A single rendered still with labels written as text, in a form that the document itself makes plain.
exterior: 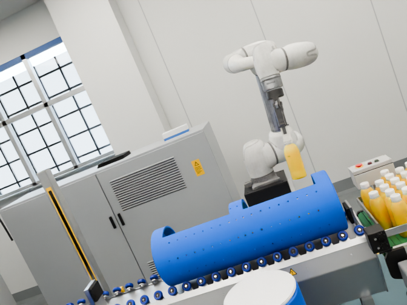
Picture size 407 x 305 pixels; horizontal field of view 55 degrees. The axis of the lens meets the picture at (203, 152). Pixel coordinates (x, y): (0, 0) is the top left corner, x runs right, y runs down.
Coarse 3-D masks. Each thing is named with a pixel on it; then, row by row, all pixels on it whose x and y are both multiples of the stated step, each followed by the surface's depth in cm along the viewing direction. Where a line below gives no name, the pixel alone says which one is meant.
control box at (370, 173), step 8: (368, 160) 207; (384, 160) 198; (352, 168) 205; (360, 168) 201; (368, 168) 199; (376, 168) 199; (384, 168) 198; (392, 168) 198; (352, 176) 204; (360, 176) 200; (368, 176) 200; (376, 176) 199
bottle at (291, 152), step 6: (288, 144) 172; (294, 144) 172; (288, 150) 171; (294, 150) 170; (288, 156) 171; (294, 156) 170; (300, 156) 172; (288, 162) 172; (294, 162) 170; (300, 162) 171; (294, 168) 171; (300, 168) 171; (294, 174) 171; (300, 174) 170; (306, 174) 173
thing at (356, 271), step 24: (336, 240) 178; (240, 264) 193; (312, 264) 175; (336, 264) 172; (360, 264) 171; (144, 288) 211; (312, 288) 178; (336, 288) 178; (360, 288) 178; (384, 288) 179
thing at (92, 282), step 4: (92, 280) 208; (96, 280) 207; (88, 284) 204; (92, 284) 204; (96, 284) 205; (88, 288) 200; (92, 288) 200; (96, 288) 204; (100, 288) 207; (84, 292) 199; (88, 292) 199; (92, 292) 199; (96, 292) 202; (100, 292) 205; (88, 296) 199; (92, 296) 200; (96, 296) 201; (100, 296) 204; (88, 300) 200; (92, 300) 200; (96, 300) 200; (100, 300) 206; (104, 300) 209; (92, 304) 200; (96, 304) 201; (100, 304) 204; (104, 304) 208
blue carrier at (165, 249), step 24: (312, 192) 170; (240, 216) 176; (264, 216) 173; (288, 216) 170; (312, 216) 168; (336, 216) 167; (168, 240) 183; (192, 240) 179; (216, 240) 176; (240, 240) 174; (264, 240) 173; (288, 240) 173; (312, 240) 177; (168, 264) 180; (192, 264) 179; (216, 264) 179
